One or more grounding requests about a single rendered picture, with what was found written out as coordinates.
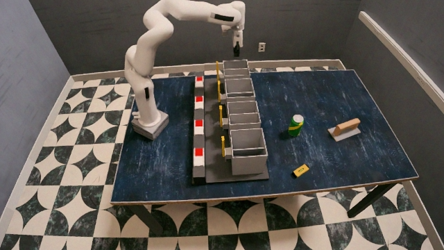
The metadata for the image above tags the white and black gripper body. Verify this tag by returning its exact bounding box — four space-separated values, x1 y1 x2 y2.
232 28 244 47

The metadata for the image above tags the green drink can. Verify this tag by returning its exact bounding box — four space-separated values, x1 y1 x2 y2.
288 115 304 136

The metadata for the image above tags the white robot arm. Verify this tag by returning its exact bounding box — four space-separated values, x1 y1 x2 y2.
124 0 245 127

